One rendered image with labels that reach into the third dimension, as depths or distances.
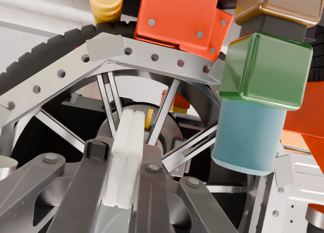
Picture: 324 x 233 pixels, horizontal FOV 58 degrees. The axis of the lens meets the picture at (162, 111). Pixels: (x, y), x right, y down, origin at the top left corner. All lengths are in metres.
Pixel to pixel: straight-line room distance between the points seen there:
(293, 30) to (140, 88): 4.30
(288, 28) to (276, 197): 0.44
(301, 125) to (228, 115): 0.58
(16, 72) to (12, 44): 4.11
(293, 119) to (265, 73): 0.83
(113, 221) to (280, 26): 0.27
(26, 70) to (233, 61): 0.45
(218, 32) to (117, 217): 0.33
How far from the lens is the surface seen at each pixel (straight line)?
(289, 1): 0.19
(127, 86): 4.45
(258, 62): 0.17
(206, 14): 0.51
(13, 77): 0.58
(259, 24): 0.18
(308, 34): 0.89
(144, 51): 0.48
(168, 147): 1.05
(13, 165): 0.29
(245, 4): 0.20
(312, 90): 0.96
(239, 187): 0.67
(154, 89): 4.49
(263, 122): 0.40
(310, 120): 0.94
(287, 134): 1.10
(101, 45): 0.48
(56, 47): 0.57
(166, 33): 0.48
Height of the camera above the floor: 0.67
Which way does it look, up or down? 2 degrees up
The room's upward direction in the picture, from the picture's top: 169 degrees counter-clockwise
